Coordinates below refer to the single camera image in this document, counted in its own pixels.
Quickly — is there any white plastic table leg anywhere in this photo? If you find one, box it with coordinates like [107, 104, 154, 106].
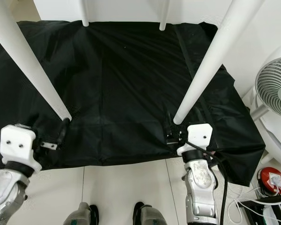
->
[0, 0, 72, 122]
[173, 0, 266, 125]
[159, 0, 170, 31]
[79, 0, 90, 28]

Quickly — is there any black cloth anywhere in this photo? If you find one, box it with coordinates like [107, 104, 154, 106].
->
[0, 21, 267, 188]

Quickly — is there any red round device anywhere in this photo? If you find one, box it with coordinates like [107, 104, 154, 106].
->
[256, 166, 281, 195]

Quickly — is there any black floor tray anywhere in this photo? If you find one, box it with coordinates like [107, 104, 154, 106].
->
[243, 199, 281, 225]

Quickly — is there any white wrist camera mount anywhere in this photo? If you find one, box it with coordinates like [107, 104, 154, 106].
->
[0, 124, 42, 173]
[176, 122, 214, 157]

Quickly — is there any grey pole white base stand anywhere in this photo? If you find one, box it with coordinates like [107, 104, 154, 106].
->
[250, 105, 270, 122]

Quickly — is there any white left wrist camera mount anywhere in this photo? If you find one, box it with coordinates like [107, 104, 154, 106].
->
[0, 124, 42, 173]

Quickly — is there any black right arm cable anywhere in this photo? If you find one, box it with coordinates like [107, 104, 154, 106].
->
[193, 148, 230, 225]

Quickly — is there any white grey rounded appliance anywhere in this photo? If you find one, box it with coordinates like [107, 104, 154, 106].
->
[259, 112, 281, 165]

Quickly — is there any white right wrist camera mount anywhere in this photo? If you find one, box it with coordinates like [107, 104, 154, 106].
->
[176, 122, 214, 157]

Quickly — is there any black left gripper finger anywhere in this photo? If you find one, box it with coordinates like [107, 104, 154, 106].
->
[58, 117, 71, 144]

